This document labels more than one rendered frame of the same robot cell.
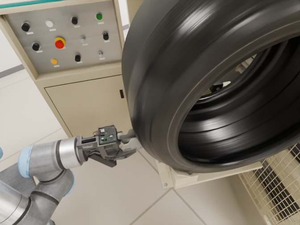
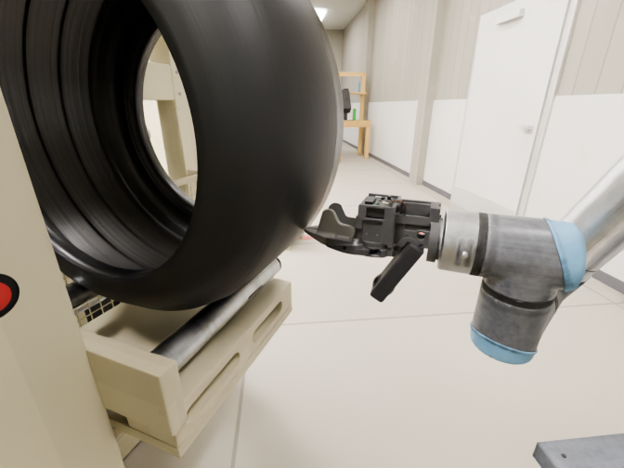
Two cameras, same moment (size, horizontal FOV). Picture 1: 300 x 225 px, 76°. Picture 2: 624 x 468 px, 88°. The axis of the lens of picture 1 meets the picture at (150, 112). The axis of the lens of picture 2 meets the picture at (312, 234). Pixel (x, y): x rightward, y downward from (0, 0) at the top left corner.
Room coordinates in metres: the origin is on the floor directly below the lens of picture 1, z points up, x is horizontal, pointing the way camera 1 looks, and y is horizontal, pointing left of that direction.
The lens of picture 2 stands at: (0.80, 0.28, 1.22)
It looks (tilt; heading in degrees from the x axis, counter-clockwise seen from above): 22 degrees down; 210
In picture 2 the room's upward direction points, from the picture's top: straight up
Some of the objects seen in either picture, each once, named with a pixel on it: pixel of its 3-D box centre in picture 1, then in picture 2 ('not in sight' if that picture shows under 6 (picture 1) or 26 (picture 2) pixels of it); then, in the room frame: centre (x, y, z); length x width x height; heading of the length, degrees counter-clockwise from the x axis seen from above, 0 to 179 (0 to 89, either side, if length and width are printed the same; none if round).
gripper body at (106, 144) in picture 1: (100, 145); (396, 228); (0.34, 0.16, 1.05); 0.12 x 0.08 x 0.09; 99
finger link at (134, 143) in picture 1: (135, 143); (333, 219); (0.34, 0.05, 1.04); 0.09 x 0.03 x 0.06; 99
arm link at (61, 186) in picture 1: (56, 180); (510, 314); (0.29, 0.33, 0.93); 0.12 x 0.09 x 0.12; 163
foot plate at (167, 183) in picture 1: (174, 169); not in sight; (0.74, -0.17, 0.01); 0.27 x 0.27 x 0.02; 9
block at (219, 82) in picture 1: (216, 86); not in sight; (0.66, -0.31, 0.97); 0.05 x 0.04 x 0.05; 99
